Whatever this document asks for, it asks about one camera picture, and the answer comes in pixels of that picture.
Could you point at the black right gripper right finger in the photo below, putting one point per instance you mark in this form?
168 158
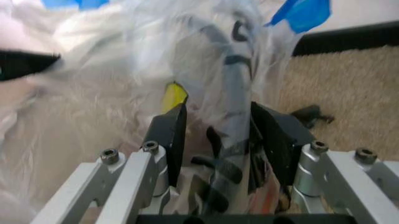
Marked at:
274 137

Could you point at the small dark floor object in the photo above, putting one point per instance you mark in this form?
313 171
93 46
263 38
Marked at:
310 113

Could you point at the black pointed object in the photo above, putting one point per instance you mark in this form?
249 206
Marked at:
22 64

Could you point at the black baseboard strip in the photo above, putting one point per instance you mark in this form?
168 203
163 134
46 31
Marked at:
343 38

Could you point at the translucent white garbage bag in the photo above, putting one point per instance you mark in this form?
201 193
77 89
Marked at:
118 70

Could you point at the yellow tag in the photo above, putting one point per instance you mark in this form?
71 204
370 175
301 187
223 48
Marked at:
174 96

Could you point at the beige shaggy rug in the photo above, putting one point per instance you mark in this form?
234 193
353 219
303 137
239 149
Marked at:
349 88

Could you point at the blue tape piece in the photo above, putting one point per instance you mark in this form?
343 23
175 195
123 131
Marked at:
84 2
299 14

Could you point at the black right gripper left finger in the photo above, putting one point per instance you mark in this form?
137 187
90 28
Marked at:
174 140

